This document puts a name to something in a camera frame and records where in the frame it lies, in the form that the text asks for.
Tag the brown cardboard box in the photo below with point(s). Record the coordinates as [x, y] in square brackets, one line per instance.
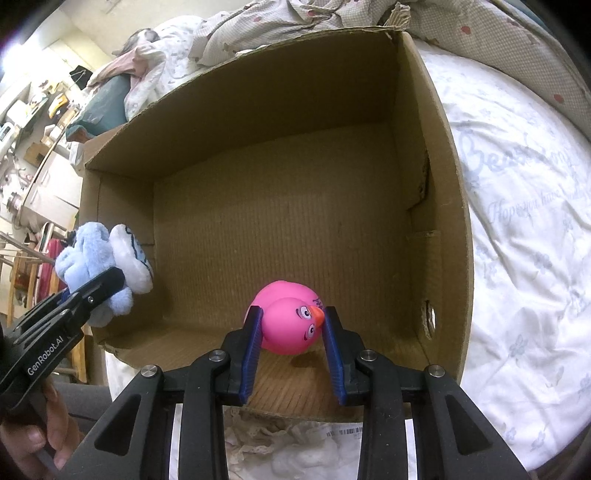
[295, 217]

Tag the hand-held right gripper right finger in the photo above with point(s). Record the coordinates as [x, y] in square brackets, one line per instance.
[335, 360]

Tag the pink rubber duck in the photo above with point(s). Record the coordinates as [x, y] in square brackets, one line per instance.
[292, 324]

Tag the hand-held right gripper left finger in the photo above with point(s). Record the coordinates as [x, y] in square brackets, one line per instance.
[250, 355]

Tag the wooden chair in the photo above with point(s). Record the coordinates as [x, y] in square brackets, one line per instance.
[23, 272]

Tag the cluttered wooden desk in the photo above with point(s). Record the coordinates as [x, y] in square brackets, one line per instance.
[41, 152]

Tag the dark green pillow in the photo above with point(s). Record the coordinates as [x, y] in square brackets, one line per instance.
[99, 108]

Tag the pink and white floral bedding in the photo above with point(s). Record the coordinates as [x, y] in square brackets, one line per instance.
[147, 64]

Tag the light blue plush toy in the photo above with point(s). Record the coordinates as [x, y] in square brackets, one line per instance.
[104, 267]

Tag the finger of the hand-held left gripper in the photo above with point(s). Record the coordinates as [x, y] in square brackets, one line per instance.
[90, 294]

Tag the checkered dotted blanket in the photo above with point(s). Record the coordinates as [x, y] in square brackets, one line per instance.
[415, 27]

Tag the person's left hand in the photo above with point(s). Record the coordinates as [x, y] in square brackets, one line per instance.
[32, 434]

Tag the white printed quilt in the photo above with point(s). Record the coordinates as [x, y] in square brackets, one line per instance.
[521, 230]

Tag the white lace cloth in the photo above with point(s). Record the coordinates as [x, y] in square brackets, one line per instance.
[295, 443]

